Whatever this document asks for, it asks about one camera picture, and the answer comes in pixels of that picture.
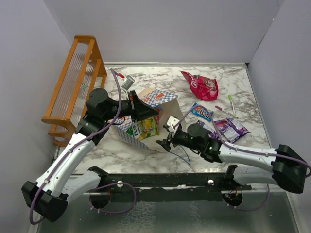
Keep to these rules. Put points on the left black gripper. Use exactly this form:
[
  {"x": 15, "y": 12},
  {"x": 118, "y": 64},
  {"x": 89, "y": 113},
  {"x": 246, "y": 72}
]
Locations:
[{"x": 138, "y": 109}]

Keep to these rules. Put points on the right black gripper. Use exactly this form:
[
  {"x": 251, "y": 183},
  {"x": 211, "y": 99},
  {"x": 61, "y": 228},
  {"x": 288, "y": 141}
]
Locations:
[{"x": 165, "y": 143}]

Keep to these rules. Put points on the yellow green snack packet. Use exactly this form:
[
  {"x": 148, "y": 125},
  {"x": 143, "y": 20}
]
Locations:
[{"x": 143, "y": 129}]

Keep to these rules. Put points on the blue checkered paper bag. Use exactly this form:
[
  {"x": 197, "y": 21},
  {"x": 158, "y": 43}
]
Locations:
[{"x": 167, "y": 105}]

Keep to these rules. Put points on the blue m&m's packet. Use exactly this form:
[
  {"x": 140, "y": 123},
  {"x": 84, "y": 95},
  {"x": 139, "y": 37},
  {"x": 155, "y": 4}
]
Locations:
[{"x": 202, "y": 113}]

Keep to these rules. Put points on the large purple snack bag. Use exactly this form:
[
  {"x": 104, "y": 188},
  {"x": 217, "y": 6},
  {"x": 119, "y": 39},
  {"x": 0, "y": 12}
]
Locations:
[{"x": 231, "y": 129}]

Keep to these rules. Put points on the red crisps bag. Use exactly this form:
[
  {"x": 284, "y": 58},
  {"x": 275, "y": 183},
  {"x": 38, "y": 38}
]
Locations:
[{"x": 203, "y": 88}]

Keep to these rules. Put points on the purple snack packet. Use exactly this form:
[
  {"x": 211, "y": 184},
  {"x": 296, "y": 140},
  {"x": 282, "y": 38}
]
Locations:
[{"x": 211, "y": 132}]

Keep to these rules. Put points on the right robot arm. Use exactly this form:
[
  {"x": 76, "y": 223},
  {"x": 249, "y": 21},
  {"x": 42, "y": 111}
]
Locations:
[{"x": 281, "y": 166}]

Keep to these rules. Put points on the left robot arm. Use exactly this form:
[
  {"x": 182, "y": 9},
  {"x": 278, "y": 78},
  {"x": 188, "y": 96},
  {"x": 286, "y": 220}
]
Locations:
[{"x": 51, "y": 193}]

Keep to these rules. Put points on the red snack packet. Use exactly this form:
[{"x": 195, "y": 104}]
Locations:
[{"x": 156, "y": 118}]

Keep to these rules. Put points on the wooden dish rack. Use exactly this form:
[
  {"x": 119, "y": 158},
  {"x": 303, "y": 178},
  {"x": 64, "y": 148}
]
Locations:
[{"x": 83, "y": 67}]

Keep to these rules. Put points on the green cap marker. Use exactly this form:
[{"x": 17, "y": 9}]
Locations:
[{"x": 232, "y": 105}]

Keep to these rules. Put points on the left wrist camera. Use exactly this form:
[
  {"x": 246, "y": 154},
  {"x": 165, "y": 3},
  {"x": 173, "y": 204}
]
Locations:
[{"x": 127, "y": 82}]

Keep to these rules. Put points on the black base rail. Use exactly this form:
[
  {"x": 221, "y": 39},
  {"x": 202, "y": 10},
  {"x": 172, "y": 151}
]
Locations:
[{"x": 165, "y": 187}]

